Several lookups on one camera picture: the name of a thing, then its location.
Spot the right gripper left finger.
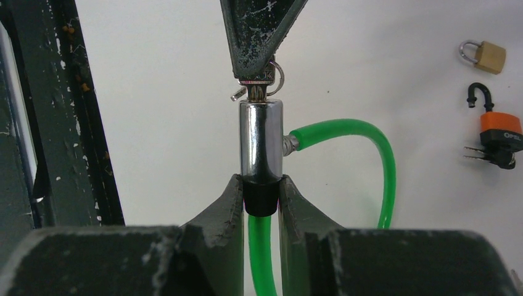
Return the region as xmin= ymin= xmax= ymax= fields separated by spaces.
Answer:
xmin=1 ymin=175 xmax=244 ymax=295

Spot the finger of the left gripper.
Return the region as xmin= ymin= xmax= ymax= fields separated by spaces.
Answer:
xmin=220 ymin=0 xmax=307 ymax=80

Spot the small brass padlock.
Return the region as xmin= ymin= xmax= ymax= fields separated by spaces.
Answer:
xmin=458 ymin=39 xmax=506 ymax=75

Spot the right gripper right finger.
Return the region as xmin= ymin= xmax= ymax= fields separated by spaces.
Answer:
xmin=278 ymin=176 xmax=519 ymax=295

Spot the green cable lock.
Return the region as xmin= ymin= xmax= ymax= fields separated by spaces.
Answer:
xmin=239 ymin=100 xmax=397 ymax=295

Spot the orange black padlock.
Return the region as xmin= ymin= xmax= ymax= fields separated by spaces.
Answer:
xmin=466 ymin=82 xmax=522 ymax=153

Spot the black-headed key bunch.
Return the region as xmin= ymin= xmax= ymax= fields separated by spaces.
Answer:
xmin=464 ymin=147 xmax=516 ymax=170

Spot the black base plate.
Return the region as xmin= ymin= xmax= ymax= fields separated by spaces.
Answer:
xmin=1 ymin=1 xmax=125 ymax=261

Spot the small silver key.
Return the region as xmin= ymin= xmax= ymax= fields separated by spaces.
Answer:
xmin=230 ymin=59 xmax=285 ymax=102

